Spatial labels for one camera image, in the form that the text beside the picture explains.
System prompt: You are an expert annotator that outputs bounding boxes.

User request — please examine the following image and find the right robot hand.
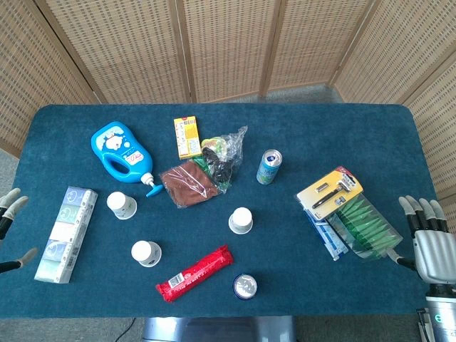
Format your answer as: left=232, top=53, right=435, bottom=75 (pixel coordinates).
left=386, top=195, right=456, bottom=285

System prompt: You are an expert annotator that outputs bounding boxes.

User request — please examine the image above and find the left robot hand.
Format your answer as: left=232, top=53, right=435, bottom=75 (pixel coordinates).
left=0, top=187, right=38, bottom=274

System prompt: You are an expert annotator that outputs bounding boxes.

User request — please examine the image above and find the white paper cup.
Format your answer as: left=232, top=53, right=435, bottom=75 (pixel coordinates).
left=130, top=240, right=162, bottom=268
left=228, top=207, right=254, bottom=235
left=106, top=191, right=138, bottom=221

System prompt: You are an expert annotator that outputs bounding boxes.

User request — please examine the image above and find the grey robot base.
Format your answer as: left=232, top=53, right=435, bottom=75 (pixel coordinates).
left=142, top=316, right=297, bottom=342

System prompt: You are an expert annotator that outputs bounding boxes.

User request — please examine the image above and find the pastel tissue multipack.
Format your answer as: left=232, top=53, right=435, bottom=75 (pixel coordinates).
left=33, top=185, right=99, bottom=285

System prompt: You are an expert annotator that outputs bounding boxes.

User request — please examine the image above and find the bag of green packets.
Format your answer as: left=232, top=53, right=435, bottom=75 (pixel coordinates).
left=327, top=194, right=404, bottom=263

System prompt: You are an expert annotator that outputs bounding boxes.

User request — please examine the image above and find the yellow razor blister pack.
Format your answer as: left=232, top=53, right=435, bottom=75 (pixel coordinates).
left=296, top=165, right=364, bottom=220

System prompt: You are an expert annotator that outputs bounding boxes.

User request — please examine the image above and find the blue pump detergent bottle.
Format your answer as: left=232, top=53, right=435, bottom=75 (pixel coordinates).
left=90, top=121, right=165, bottom=199

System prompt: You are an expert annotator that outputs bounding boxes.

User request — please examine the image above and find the blue felt table cover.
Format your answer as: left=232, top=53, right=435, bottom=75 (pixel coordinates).
left=0, top=103, right=441, bottom=319

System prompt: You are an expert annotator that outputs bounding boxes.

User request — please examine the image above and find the brown cloth in plastic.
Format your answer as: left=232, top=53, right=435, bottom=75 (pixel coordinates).
left=159, top=159, right=219, bottom=209

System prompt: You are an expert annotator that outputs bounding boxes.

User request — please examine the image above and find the tall light blue drink can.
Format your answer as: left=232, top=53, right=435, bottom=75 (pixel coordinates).
left=256, top=149, right=284, bottom=185

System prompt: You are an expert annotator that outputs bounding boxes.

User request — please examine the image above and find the small yellow box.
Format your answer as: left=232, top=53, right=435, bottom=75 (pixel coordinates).
left=173, top=115, right=202, bottom=161

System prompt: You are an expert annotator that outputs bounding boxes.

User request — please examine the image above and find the short blue white can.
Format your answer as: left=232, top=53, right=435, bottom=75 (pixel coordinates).
left=233, top=273, right=258, bottom=301

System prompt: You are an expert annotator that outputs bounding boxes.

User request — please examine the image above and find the red biscuit pack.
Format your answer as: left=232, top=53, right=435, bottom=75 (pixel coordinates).
left=155, top=244, right=235, bottom=304

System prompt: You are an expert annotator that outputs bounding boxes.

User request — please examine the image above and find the clear plastic bag of items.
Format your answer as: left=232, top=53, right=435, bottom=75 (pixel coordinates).
left=200, top=125, right=249, bottom=195

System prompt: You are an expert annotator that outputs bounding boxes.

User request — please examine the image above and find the wicker folding screen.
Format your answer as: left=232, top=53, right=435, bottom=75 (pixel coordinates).
left=0, top=0, right=456, bottom=200

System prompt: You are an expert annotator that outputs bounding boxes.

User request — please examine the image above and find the black floor cable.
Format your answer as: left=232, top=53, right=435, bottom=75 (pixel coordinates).
left=113, top=316, right=137, bottom=342

